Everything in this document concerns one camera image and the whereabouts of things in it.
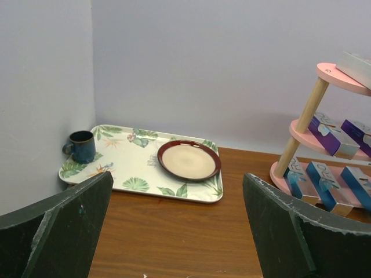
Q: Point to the brown rimmed beige plate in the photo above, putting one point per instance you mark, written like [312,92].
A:
[189,160]

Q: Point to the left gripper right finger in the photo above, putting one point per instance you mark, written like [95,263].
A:
[296,239]

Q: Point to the dark blue mug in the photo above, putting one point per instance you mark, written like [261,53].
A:
[81,147]

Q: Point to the floral serving tray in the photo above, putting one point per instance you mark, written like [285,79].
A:
[130,155]

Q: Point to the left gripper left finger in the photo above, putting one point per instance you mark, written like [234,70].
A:
[57,236]

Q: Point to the pink three-tier shelf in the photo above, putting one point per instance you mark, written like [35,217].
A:
[300,135]

